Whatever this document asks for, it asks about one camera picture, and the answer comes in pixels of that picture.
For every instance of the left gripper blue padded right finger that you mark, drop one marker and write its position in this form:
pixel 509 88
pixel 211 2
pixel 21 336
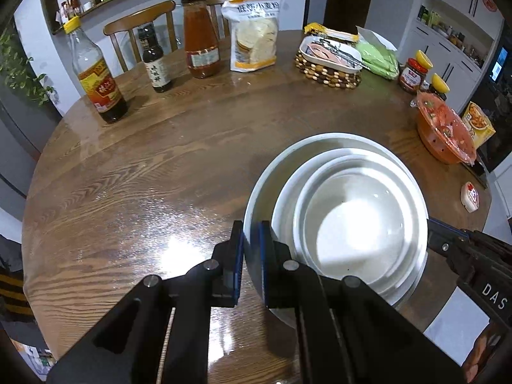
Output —
pixel 275 279

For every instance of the chili sauce jar yellow lid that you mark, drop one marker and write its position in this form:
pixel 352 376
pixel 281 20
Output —
pixel 414 72

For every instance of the wooden chair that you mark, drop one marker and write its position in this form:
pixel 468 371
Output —
pixel 220 25
pixel 135 21

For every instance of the right wooden chair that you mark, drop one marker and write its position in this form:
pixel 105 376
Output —
pixel 220 25

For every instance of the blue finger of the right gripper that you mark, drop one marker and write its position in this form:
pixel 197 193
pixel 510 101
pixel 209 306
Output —
pixel 442 237

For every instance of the small white red packet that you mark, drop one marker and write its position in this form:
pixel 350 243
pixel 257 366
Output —
pixel 470 197

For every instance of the yellow snack packet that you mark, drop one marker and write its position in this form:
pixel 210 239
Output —
pixel 318 29

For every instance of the person's hand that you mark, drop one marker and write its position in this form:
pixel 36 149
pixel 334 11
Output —
pixel 483 347

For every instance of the yellow cap vinegar bottle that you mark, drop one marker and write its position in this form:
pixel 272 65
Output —
pixel 93 73

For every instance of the white cabinet with shelves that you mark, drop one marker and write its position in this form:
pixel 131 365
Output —
pixel 459 37

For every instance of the yellow snack box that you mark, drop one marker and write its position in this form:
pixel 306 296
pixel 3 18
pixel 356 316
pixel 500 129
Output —
pixel 479 125

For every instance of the left wooden chair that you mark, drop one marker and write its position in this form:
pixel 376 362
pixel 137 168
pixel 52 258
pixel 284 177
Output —
pixel 135 21

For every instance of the hanging green vine plant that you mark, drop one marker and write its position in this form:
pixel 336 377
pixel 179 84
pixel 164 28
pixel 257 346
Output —
pixel 17 73

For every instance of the flour bag with yellow trim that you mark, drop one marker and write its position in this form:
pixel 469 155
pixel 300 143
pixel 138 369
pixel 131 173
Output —
pixel 254 29

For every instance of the small dark soy sauce bottle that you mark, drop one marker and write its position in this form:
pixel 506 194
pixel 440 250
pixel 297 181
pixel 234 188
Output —
pixel 152 56

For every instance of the green snack bag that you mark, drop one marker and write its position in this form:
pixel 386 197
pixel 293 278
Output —
pixel 377 53

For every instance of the grey refrigerator with magnets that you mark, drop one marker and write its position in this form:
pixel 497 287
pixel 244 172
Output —
pixel 26 127

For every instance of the orange plastic covered bowl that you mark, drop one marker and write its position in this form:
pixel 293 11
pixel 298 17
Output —
pixel 442 131

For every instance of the striped chair with dark cloth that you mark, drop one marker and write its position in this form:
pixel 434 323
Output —
pixel 14 303

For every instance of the wooden bead trivet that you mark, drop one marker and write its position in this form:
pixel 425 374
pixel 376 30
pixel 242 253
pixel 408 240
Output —
pixel 326 76

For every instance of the small white ramekin bowl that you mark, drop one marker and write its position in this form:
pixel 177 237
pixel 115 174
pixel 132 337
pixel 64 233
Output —
pixel 354 217

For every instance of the medium white bowl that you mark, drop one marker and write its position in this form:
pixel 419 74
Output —
pixel 282 222

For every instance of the large white bowl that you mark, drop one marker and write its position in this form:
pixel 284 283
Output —
pixel 265 195

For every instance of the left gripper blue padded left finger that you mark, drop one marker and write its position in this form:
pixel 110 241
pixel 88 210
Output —
pixel 229 255

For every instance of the red sauce glass jar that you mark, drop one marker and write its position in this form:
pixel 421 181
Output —
pixel 200 40

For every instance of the white tray of packaged food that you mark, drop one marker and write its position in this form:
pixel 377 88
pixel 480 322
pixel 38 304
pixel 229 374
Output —
pixel 331 54

